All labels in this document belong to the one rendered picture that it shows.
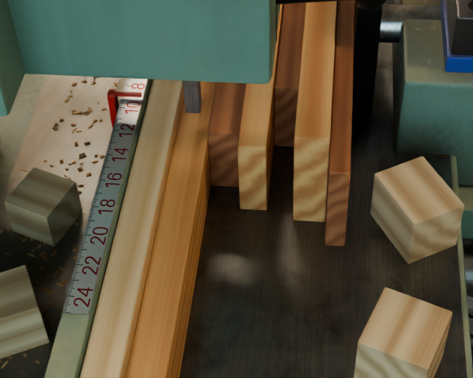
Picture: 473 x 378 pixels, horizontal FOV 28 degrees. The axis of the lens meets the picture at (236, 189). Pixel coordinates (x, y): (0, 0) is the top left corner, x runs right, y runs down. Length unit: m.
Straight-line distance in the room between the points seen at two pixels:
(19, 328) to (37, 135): 0.21
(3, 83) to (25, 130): 0.31
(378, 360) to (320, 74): 0.18
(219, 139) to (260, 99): 0.04
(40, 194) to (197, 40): 0.25
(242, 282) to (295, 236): 0.05
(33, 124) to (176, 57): 0.32
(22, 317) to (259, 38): 0.25
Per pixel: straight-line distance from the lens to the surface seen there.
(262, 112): 0.56
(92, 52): 0.51
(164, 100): 0.58
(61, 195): 0.70
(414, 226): 0.53
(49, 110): 0.82
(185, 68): 0.51
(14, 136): 0.80
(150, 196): 0.52
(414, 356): 0.47
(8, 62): 0.51
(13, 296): 0.63
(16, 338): 0.64
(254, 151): 0.54
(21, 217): 0.70
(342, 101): 0.56
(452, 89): 0.58
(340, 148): 0.53
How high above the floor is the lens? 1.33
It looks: 47 degrees down
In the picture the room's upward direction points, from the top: 3 degrees counter-clockwise
